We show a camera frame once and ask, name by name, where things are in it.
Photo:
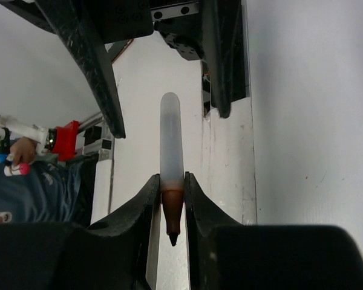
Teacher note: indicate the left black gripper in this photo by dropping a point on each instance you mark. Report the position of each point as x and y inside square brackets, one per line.
[219, 42]

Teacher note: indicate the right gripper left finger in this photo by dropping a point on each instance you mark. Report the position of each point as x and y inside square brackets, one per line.
[117, 252]

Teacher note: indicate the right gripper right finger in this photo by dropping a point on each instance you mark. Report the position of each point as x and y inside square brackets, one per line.
[224, 254]

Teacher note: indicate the orange tip marker pen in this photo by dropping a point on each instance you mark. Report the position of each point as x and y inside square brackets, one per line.
[171, 164]

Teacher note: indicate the operator hand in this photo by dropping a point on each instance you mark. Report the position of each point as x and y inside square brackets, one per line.
[23, 151]

